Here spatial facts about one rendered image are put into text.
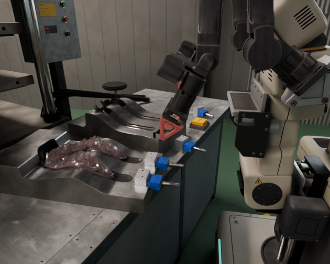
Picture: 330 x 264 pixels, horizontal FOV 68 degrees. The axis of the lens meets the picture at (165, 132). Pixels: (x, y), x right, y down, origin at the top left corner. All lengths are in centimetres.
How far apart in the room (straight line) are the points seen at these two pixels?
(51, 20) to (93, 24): 210
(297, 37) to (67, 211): 82
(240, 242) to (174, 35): 267
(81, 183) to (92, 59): 315
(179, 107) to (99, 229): 39
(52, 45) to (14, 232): 112
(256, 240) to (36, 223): 105
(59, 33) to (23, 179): 103
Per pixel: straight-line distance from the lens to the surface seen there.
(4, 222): 85
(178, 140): 101
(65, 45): 170
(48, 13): 165
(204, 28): 64
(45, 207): 84
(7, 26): 144
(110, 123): 108
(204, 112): 137
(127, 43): 358
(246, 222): 152
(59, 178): 79
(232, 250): 138
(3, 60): 461
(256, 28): 63
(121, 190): 75
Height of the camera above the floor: 131
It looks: 25 degrees down
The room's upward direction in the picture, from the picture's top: straight up
